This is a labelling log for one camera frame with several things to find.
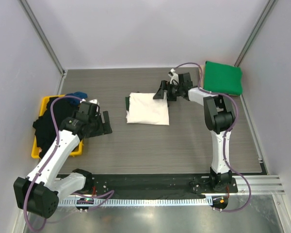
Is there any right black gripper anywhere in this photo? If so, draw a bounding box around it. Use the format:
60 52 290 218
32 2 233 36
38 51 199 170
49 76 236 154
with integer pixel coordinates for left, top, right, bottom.
153 81 182 102

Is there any white and green raglan t-shirt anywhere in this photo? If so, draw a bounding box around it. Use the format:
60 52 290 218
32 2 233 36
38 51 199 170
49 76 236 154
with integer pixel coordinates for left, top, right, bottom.
125 93 169 126

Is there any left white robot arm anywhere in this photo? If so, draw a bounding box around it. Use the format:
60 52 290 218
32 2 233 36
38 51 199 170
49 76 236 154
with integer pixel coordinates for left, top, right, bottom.
13 100 112 218

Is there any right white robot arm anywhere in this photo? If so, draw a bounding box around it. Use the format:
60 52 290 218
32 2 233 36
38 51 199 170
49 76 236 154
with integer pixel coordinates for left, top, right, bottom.
153 69 236 192

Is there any folded beige t-shirt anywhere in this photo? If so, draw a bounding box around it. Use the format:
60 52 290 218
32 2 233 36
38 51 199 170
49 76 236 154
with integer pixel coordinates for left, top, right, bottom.
198 65 205 88

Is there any blue garment in bin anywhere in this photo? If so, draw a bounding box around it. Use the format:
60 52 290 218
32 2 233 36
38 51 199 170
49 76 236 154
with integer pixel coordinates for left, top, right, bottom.
65 91 88 106

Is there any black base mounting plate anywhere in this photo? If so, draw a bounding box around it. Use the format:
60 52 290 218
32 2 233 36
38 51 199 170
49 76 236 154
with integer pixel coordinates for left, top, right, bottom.
92 173 238 200

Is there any folded bright green t-shirt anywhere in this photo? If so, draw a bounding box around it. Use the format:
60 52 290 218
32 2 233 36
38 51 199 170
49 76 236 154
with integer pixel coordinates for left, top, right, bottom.
203 61 243 96

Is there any black t-shirt in bin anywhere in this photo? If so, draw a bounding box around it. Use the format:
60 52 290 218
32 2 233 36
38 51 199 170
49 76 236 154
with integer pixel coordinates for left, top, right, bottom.
32 97 80 158

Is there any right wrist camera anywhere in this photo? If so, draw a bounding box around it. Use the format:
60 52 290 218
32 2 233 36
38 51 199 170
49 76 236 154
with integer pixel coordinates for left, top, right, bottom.
168 68 179 85

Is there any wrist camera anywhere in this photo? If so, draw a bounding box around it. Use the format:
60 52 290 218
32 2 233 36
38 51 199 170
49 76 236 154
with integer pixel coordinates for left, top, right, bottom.
168 68 179 85
80 99 99 106

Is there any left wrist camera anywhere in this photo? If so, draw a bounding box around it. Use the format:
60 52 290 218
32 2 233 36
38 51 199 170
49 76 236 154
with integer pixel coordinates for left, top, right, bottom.
80 99 99 106

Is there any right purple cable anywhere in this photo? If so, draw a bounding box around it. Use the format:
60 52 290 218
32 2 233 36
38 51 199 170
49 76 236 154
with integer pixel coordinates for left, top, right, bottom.
169 62 252 214

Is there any purple cable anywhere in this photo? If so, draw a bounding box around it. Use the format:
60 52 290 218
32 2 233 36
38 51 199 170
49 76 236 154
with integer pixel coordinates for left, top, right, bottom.
169 62 252 214
23 96 115 231

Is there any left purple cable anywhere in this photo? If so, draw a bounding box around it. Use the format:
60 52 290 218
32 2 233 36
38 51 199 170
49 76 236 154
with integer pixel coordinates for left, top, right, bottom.
23 96 115 231

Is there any slotted cable duct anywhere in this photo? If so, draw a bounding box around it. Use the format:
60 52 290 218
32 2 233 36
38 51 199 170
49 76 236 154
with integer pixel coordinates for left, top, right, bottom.
58 197 213 207

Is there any aluminium extrusion rail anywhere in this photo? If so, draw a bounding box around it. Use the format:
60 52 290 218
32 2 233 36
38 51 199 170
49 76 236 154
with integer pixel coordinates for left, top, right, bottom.
234 175 285 195

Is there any right aluminium corner post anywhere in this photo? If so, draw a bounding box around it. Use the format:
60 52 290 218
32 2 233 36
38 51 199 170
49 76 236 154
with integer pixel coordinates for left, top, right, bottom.
234 0 278 67

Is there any aluminium corner post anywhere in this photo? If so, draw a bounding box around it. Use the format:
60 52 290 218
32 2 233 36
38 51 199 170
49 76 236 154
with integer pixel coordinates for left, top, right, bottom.
18 0 66 76
234 0 278 67

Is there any left aluminium corner post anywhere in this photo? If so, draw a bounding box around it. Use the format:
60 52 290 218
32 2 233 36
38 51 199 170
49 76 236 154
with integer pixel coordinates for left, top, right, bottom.
18 0 66 76

